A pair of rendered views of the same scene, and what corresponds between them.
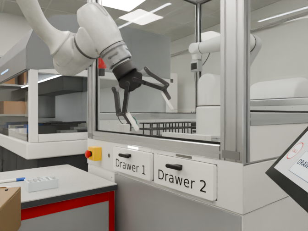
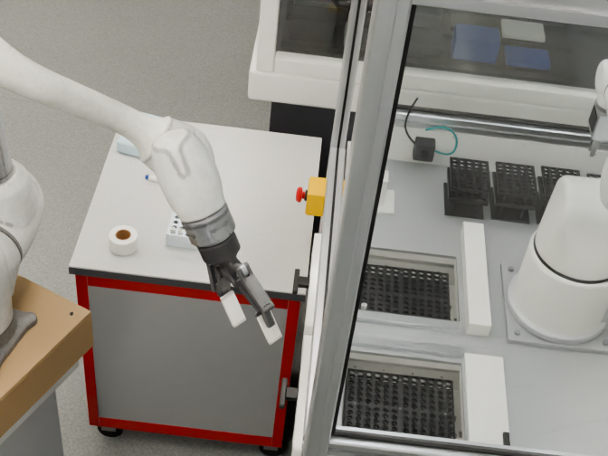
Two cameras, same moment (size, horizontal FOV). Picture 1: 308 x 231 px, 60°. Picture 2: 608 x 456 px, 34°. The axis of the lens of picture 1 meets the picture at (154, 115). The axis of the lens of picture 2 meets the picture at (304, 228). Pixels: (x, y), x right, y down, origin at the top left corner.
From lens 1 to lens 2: 1.67 m
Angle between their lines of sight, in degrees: 55
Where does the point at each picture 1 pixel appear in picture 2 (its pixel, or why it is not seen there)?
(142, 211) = not seen: hidden behind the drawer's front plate
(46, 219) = (176, 301)
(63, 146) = (327, 90)
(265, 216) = not seen: outside the picture
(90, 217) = (249, 319)
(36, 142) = (270, 71)
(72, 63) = not seen: hidden behind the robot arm
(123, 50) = (204, 235)
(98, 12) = (170, 172)
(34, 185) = (175, 239)
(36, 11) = (101, 121)
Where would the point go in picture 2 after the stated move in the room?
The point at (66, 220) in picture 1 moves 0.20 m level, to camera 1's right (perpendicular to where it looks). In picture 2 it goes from (207, 310) to (264, 356)
